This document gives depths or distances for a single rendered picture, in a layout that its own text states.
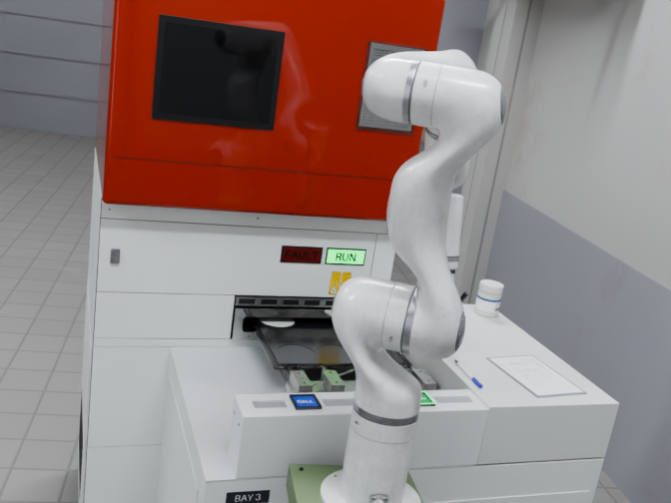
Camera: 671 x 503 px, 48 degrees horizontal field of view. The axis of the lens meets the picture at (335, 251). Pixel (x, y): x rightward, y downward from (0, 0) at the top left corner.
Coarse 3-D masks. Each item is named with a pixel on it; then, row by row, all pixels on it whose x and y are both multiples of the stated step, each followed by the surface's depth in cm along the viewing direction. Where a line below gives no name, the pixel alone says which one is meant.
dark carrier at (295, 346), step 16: (256, 320) 212; (304, 320) 218; (320, 320) 219; (272, 336) 203; (288, 336) 205; (304, 336) 206; (320, 336) 208; (336, 336) 210; (272, 352) 194; (288, 352) 195; (304, 352) 196; (320, 352) 198; (336, 352) 199
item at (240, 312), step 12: (240, 312) 208; (252, 312) 209; (264, 312) 211; (276, 312) 212; (288, 312) 213; (300, 312) 214; (312, 312) 215; (324, 312) 216; (240, 324) 209; (240, 336) 211; (252, 336) 212
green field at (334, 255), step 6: (330, 252) 212; (336, 252) 213; (342, 252) 213; (348, 252) 214; (354, 252) 215; (360, 252) 215; (330, 258) 213; (336, 258) 213; (342, 258) 214; (348, 258) 215; (354, 258) 215; (360, 258) 216
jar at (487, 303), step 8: (480, 280) 225; (488, 280) 226; (480, 288) 223; (488, 288) 221; (496, 288) 220; (480, 296) 223; (488, 296) 221; (496, 296) 221; (480, 304) 223; (488, 304) 222; (496, 304) 222; (480, 312) 223; (488, 312) 222; (496, 312) 224
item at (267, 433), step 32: (256, 416) 149; (288, 416) 151; (320, 416) 154; (448, 416) 164; (480, 416) 167; (256, 448) 151; (288, 448) 154; (320, 448) 156; (416, 448) 164; (448, 448) 167
